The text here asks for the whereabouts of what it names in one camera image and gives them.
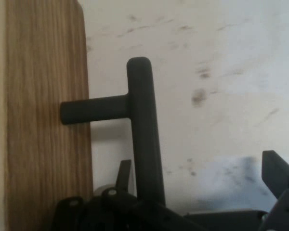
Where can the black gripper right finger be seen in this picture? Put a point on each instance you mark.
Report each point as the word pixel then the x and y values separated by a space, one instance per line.
pixel 286 192

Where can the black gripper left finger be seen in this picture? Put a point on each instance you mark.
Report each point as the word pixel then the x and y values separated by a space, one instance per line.
pixel 115 214

